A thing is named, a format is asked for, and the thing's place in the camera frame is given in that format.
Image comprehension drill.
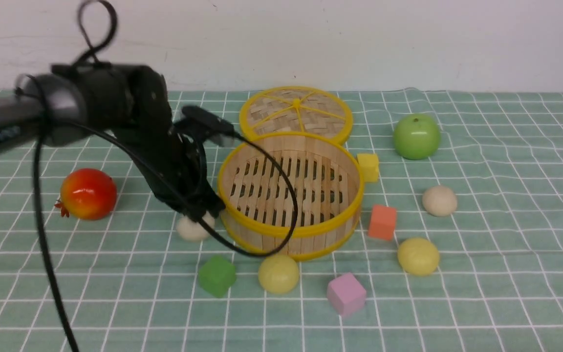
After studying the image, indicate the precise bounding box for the orange foam cube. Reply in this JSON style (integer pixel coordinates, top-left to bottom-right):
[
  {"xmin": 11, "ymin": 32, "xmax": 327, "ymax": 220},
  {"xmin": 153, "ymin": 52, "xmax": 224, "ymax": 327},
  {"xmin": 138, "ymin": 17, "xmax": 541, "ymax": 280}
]
[{"xmin": 367, "ymin": 203, "xmax": 397, "ymax": 241}]

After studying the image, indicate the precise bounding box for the white bun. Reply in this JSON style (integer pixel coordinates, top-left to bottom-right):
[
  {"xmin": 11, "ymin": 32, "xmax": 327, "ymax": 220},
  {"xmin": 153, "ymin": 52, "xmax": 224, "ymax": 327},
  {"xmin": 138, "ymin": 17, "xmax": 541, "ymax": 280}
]
[{"xmin": 175, "ymin": 216, "xmax": 211, "ymax": 242}]

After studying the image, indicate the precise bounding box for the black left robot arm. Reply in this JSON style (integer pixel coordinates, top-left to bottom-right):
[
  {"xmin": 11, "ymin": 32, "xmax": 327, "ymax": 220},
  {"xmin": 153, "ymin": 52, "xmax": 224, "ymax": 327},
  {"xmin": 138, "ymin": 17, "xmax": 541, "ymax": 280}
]
[{"xmin": 0, "ymin": 64, "xmax": 234, "ymax": 218}]

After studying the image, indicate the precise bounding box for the pale yellow bun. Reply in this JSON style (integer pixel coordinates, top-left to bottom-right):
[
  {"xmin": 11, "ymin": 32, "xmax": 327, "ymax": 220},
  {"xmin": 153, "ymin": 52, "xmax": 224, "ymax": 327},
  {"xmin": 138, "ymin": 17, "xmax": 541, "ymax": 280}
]
[{"xmin": 258, "ymin": 254, "xmax": 300, "ymax": 295}]

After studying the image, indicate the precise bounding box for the beige bun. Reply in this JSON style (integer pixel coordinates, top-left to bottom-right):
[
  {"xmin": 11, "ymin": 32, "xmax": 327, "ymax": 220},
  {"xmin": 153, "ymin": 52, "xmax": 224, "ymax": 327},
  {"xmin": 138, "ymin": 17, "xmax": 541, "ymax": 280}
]
[{"xmin": 422, "ymin": 185, "xmax": 458, "ymax": 218}]

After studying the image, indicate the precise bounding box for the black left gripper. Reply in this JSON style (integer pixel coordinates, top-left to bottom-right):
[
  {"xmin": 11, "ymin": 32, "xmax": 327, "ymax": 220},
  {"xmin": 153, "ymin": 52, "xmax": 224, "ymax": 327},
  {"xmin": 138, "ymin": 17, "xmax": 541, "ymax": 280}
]
[{"xmin": 112, "ymin": 66, "xmax": 226, "ymax": 223}]

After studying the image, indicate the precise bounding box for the green foam cube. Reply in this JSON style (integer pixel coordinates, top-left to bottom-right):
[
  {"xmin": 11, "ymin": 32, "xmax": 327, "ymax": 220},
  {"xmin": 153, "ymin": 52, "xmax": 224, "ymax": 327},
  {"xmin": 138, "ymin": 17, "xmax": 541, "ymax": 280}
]
[{"xmin": 197, "ymin": 255, "xmax": 237, "ymax": 298}]

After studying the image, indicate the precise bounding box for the black cable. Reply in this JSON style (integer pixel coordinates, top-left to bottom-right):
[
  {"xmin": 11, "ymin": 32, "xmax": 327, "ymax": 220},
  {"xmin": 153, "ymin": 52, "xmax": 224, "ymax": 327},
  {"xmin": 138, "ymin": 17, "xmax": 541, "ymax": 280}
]
[{"xmin": 15, "ymin": 0, "xmax": 299, "ymax": 352}]

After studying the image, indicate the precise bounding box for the pink foam cube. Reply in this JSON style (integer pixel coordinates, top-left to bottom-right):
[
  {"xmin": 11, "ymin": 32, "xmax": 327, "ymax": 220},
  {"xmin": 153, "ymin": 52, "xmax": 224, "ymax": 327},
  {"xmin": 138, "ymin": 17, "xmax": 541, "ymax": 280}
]
[{"xmin": 326, "ymin": 272, "xmax": 367, "ymax": 318}]

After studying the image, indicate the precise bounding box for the yellow foam cube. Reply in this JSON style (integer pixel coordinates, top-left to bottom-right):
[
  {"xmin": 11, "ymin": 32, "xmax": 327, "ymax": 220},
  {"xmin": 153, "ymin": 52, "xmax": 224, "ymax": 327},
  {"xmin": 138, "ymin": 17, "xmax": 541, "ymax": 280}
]
[{"xmin": 357, "ymin": 153, "xmax": 380, "ymax": 183}]

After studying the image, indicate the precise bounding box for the woven bamboo steamer lid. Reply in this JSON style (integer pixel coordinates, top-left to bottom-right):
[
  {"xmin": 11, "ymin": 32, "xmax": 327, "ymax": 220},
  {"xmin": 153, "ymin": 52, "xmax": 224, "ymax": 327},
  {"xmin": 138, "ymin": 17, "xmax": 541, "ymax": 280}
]
[{"xmin": 238, "ymin": 86, "xmax": 354, "ymax": 145}]

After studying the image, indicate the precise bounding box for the bamboo steamer tray yellow rim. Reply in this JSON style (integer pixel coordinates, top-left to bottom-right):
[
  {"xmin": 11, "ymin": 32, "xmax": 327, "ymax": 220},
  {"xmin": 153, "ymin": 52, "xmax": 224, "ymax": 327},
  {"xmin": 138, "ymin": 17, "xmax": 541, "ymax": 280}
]
[{"xmin": 217, "ymin": 132, "xmax": 365, "ymax": 261}]

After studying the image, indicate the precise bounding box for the green apple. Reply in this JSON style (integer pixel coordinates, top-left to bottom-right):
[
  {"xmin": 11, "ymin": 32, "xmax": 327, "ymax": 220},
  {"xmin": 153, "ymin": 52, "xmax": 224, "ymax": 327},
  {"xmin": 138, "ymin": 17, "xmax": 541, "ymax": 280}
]
[{"xmin": 393, "ymin": 113, "xmax": 441, "ymax": 160}]

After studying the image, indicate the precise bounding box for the red pomegranate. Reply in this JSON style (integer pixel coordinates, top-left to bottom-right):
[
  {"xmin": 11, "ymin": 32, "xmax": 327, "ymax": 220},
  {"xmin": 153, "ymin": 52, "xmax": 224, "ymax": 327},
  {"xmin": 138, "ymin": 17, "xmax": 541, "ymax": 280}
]
[{"xmin": 54, "ymin": 169, "xmax": 118, "ymax": 220}]

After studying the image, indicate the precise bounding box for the green checkered tablecloth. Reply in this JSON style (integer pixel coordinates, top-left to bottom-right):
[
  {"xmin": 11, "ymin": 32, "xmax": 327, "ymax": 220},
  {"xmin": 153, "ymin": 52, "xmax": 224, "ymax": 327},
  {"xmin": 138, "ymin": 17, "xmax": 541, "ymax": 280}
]
[{"xmin": 0, "ymin": 88, "xmax": 563, "ymax": 352}]

